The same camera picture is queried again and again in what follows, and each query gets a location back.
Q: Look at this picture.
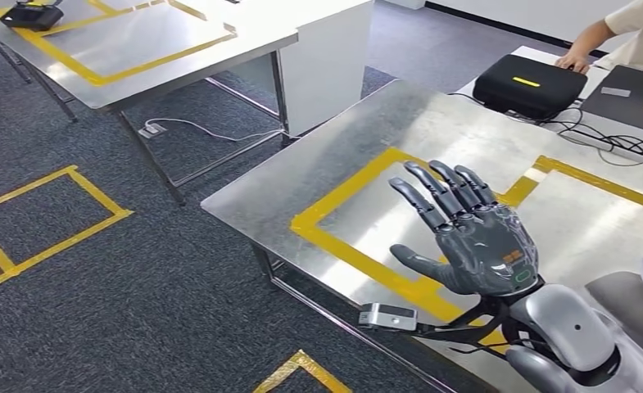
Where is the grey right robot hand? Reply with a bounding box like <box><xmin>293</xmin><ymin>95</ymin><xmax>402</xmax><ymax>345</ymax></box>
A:
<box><xmin>388</xmin><ymin>160</ymin><xmax>542</xmax><ymax>298</ymax></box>

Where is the person's hand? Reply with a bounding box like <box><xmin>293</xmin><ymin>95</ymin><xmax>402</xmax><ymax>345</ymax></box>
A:
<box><xmin>554</xmin><ymin>48</ymin><xmax>594</xmax><ymax>75</ymax></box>

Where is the stainless steel workbench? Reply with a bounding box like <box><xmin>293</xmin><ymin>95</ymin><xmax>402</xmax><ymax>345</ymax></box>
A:
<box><xmin>200</xmin><ymin>79</ymin><xmax>643</xmax><ymax>393</ymax></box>

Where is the black zip case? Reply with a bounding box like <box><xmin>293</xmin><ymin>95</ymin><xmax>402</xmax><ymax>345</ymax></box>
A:
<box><xmin>472</xmin><ymin>54</ymin><xmax>589</xmax><ymax>120</ymax></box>

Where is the dark grey flat case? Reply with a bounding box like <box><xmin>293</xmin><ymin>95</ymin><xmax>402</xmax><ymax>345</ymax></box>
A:
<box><xmin>580</xmin><ymin>65</ymin><xmax>643</xmax><ymax>138</ymax></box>

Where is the person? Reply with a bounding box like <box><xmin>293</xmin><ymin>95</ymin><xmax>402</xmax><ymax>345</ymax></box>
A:
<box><xmin>554</xmin><ymin>0</ymin><xmax>643</xmax><ymax>77</ymax></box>

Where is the white cabinet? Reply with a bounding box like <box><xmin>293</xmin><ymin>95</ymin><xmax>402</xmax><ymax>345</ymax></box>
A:
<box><xmin>229</xmin><ymin>0</ymin><xmax>375</xmax><ymax>138</ymax></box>

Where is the white floor power socket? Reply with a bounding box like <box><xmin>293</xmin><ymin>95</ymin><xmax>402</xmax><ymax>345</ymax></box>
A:
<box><xmin>138</xmin><ymin>123</ymin><xmax>169</xmax><ymax>140</ymax></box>

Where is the yellow tape single rectangle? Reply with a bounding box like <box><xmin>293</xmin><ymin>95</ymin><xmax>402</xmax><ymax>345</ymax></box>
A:
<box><xmin>0</xmin><ymin>0</ymin><xmax>239</xmax><ymax>88</ymax></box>

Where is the stainless steel table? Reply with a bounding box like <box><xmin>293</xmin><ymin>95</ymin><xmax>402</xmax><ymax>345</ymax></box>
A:
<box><xmin>0</xmin><ymin>0</ymin><xmax>301</xmax><ymax>207</ymax></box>

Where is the small black case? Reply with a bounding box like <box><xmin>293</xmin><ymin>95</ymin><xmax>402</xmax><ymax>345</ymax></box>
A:
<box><xmin>0</xmin><ymin>0</ymin><xmax>65</xmax><ymax>32</ymax></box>

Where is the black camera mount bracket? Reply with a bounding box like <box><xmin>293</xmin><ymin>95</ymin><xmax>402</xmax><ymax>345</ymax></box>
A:
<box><xmin>415</xmin><ymin>295</ymin><xmax>518</xmax><ymax>346</ymax></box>

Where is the black cable bundle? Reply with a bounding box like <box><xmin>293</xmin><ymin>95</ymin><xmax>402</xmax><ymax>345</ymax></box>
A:
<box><xmin>448</xmin><ymin>92</ymin><xmax>643</xmax><ymax>166</ymax></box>

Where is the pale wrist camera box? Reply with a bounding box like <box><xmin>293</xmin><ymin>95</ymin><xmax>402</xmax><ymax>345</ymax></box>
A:
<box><xmin>359</xmin><ymin>302</ymin><xmax>419</xmax><ymax>332</ymax></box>

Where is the white power cable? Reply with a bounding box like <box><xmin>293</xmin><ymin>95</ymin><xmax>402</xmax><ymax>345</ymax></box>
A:
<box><xmin>144</xmin><ymin>118</ymin><xmax>284</xmax><ymax>143</ymax></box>

